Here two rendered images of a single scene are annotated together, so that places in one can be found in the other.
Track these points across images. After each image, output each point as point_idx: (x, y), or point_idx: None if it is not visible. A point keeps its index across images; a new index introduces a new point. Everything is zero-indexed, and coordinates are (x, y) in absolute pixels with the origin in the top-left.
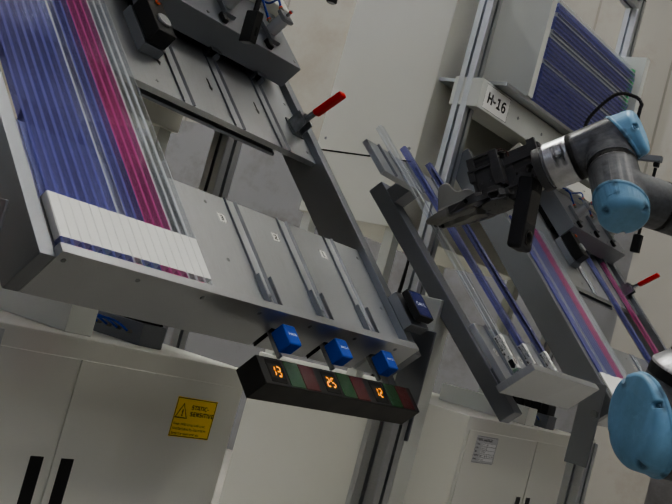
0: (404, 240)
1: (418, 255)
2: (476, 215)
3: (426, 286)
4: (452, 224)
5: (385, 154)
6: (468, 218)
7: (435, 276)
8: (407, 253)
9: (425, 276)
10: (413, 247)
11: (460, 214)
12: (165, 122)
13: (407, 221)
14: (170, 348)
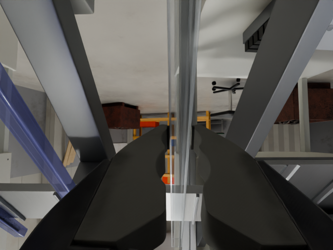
0: (99, 110)
1: (86, 85)
2: (152, 206)
3: (73, 19)
4: (161, 140)
5: (194, 216)
6: (157, 177)
7: (65, 34)
8: (95, 90)
9: (77, 41)
10: (92, 99)
11: (233, 176)
12: (197, 160)
13: (89, 142)
14: (223, 13)
